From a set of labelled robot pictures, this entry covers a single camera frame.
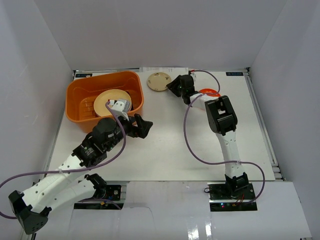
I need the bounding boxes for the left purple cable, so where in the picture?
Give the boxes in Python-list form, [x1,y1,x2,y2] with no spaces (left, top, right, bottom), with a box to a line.
[0,100,127,220]

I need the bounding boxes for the orange round plate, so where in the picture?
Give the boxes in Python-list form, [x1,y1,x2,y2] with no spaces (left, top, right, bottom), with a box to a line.
[195,88,221,110]

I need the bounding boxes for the orange plastic bin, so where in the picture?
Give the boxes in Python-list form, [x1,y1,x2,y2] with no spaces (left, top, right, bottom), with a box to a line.
[65,71,144,133]

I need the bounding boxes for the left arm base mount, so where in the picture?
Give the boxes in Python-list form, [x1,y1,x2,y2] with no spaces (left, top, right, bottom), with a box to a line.
[73,184,126,210]

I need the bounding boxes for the small beige floral plate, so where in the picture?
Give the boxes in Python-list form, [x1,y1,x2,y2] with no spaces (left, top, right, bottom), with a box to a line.
[147,72,172,92]

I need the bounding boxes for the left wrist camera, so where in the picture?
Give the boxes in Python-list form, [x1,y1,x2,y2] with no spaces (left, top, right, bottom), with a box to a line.
[105,98,132,121]

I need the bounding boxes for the yellow round plate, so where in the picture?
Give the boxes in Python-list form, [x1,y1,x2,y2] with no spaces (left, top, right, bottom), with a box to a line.
[93,89,132,117]

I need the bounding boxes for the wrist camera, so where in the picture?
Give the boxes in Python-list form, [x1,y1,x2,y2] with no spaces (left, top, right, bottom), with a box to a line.
[105,98,132,121]
[188,70,197,80]

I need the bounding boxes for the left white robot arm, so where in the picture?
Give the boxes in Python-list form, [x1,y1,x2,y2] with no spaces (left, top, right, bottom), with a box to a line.
[8,114,153,235]

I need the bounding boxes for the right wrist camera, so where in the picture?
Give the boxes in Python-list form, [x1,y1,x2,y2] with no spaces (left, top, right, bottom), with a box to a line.
[188,70,197,80]

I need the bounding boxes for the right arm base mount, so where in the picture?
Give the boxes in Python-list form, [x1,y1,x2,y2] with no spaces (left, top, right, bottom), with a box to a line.
[203,183,258,212]

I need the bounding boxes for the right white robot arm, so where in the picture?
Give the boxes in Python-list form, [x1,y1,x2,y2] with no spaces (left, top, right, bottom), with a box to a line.
[166,74,249,200]

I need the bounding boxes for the white paper sheets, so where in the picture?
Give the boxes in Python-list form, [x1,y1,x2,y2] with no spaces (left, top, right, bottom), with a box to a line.
[139,66,189,73]

